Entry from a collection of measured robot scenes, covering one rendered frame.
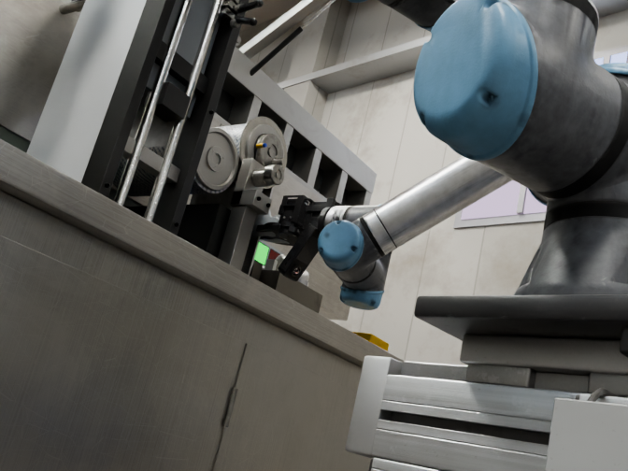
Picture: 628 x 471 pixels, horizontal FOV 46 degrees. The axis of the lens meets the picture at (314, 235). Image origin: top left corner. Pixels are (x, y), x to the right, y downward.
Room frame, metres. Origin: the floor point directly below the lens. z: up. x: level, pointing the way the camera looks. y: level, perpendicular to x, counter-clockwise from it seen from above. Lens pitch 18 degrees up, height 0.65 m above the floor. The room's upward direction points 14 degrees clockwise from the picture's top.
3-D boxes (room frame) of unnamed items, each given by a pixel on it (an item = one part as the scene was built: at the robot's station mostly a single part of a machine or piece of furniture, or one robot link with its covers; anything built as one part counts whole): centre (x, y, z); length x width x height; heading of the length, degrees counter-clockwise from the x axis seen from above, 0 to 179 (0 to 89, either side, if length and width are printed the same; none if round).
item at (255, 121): (1.41, 0.14, 1.25); 0.15 x 0.01 x 0.15; 141
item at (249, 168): (1.36, 0.13, 1.05); 0.06 x 0.05 x 0.31; 51
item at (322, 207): (1.39, 0.01, 1.12); 0.12 x 0.08 x 0.09; 51
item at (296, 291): (1.65, 0.15, 1.00); 0.40 x 0.16 x 0.06; 51
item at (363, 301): (1.27, -0.10, 1.01); 0.11 x 0.08 x 0.11; 157
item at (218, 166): (1.40, 0.31, 1.18); 0.26 x 0.12 x 0.12; 51
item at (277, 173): (1.34, 0.10, 1.18); 0.04 x 0.02 x 0.04; 141
